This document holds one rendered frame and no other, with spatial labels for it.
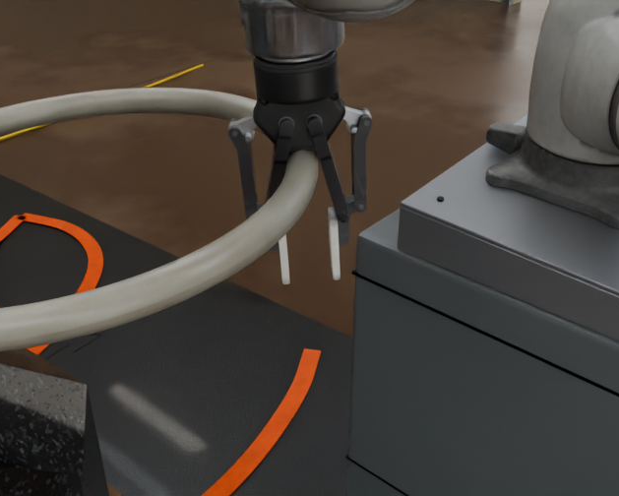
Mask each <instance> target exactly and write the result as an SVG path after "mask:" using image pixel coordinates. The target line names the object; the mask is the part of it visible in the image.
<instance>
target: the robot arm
mask: <svg viewBox="0 0 619 496"><path fill-rule="evenodd" d="M413 1H415V0H238V2H239V10H240V19H241V23H242V24H243V25H244V27H243V29H244V30H245V39H246V47H245V48H246V50H247V51H248V52H249V53H251V54H253V55H255V56H254V58H253V64H254V74H255V84H256V94H257V102H256V105H255V107H254V110H253V114H251V115H249V116H246V117H244V118H242V119H238V118H232V119H231V120H230V121H229V126H228V136H229V138H230V140H231V142H232V144H233V145H234V146H235V148H236V150H237V154H238V162H239V169H240V177H241V184H242V192H243V199H244V207H245V214H246V218H249V217H250V216H251V215H253V214H254V213H255V212H256V211H258V210H259V209H260V208H262V207H263V206H264V204H260V203H258V197H257V189H256V181H255V173H254V165H253V157H252V149H251V143H250V142H251V141H252V140H253V139H254V129H255V128H256V127H257V126H258V127H259V128H260V129H261V130H262V131H263V132H264V134H265V135H266V136H267V137H268V138H269V139H270V140H271V141H272V142H273V143H274V153H273V160H272V166H271V173H270V179H269V186H268V192H267V199H266V203H267V202H268V200H269V199H270V198H271V197H272V196H273V194H274V193H275V191H276V190H277V188H278V187H279V185H280V183H281V181H282V179H283V178H284V175H285V169H286V164H287V160H288V154H289V153H294V152H297V151H300V150H307V151H316V152H317V155H318V159H319V161H320V163H321V166H322V169H323V172H324V176H325V179H326V182H327V185H328V188H329V192H330V195H331V198H332V201H333V204H334V207H328V218H329V235H330V253H331V268H332V274H333V279H334V280H337V279H340V251H339V246H341V245H348V242H349V222H348V221H349V217H350V216H351V215H352V214H354V213H356V212H359V213H362V212H364V211H365V210H366V209H367V158H366V141H367V138H368V135H369V133H370V130H371V127H372V124H373V121H372V118H371V115H370V112H369V110H368V109H367V108H365V107H362V108H360V109H358V110H357V109H354V108H350V107H347V106H344V103H343V101H342V99H341V98H340V88H339V66H338V53H337V52H336V51H335V49H337V48H339V47H340V46H341V45H342V44H343V42H344V23H363V22H372V21H376V20H381V19H384V18H386V17H389V16H392V15H393V14H395V13H397V12H399V11H400V10H402V9H404V8H405V7H407V6H408V5H410V4H411V3H412V2H413ZM342 120H345V121H346V127H347V130H348V132H349V133H351V182H352V195H351V196H349V197H345V196H344V193H343V190H342V187H341V184H340V178H339V175H338V172H337V169H336V165H335V162H334V159H333V155H332V152H331V149H330V145H329V142H328V141H329V139H330V138H331V136H332V135H333V134H334V132H335V131H336V129H337V128H338V126H339V125H340V123H341V121H342ZM486 140H487V143H489V144H490V145H492V146H494V147H496V148H498V149H500V150H502V151H503V152H505V153H507V154H509V155H510V156H509V157H508V158H506V159H505V160H503V161H501V162H498V163H496V164H494V165H491V166H490V167H489V168H488V169H487V172H486V182H487V183H488V184H490V185H492V186H495V187H499V188H505V189H510V190H514V191H518V192H521V193H523V194H526V195H529V196H532V197H534V198H537V199H540V200H543V201H545V202H548V203H551V204H554V205H557V206H560V207H563V208H566V209H568V210H571V211H574V212H577V213H580V214H583V215H586V216H588V217H593V218H595V219H597V220H599V221H601V222H603V223H604V224H606V225H608V226H610V227H612V228H615V229H619V0H550V1H549V3H548V6H547V9H546V11H545V14H544V17H543V21H542V25H541V29H540V33H539V37H538V42H537V46H536V51H535V56H534V61H533V67H532V73H531V80H530V88H529V97H528V115H527V123H526V126H524V125H515V124H507V123H498V122H496V123H493V124H491V125H490V128H489V130H487V134H486Z"/></svg>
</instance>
